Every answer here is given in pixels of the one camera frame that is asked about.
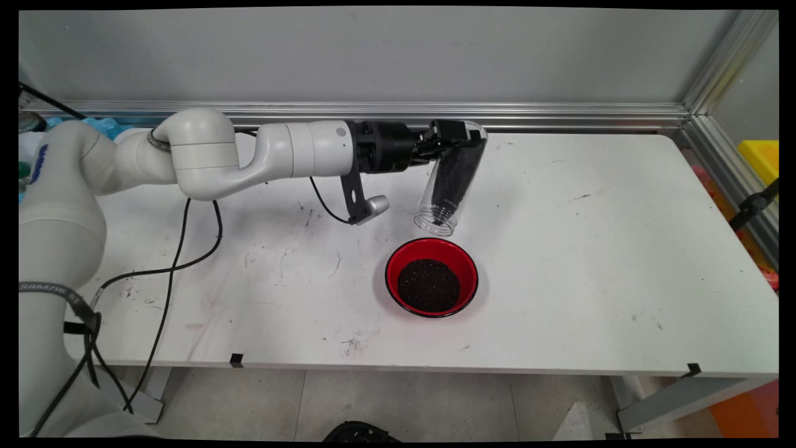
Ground thin black camera cable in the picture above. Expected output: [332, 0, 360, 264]
[308, 176, 354, 225]

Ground white table leg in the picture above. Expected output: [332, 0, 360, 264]
[600, 375, 778, 440]
[93, 366, 172, 424]

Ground yellow box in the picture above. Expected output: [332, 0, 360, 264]
[738, 141, 779, 186]

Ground long black cable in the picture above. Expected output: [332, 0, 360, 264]
[92, 198, 192, 414]
[28, 199, 224, 437]

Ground grey printed base strap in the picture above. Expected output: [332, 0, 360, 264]
[19, 281, 102, 334]

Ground blue plastic bag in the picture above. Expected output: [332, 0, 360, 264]
[81, 117, 125, 141]

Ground red bowl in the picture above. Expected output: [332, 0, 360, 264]
[384, 237, 480, 319]

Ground thin black background cable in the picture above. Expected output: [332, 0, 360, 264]
[19, 82, 88, 120]

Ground aluminium frame post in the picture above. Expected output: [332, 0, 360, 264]
[681, 9, 779, 117]

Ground black object on floor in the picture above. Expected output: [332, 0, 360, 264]
[322, 421, 402, 442]

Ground black granules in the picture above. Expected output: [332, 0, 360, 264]
[428, 138, 487, 226]
[397, 259, 461, 314]

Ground orange box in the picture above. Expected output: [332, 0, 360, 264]
[709, 378, 779, 438]

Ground horizontal aluminium frame rail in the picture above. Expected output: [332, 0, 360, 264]
[22, 101, 691, 134]

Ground pink red plastic bag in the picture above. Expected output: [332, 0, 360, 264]
[684, 148, 779, 293]

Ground black camera bracket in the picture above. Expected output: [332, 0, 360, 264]
[340, 173, 374, 226]

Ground black granules in bowl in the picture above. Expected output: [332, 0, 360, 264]
[397, 259, 461, 314]

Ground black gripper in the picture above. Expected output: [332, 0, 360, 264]
[345, 119, 488, 175]

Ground aluminium side rail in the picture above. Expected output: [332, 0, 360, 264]
[681, 115, 779, 271]

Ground clear plastic jar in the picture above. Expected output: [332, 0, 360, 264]
[414, 121, 489, 238]

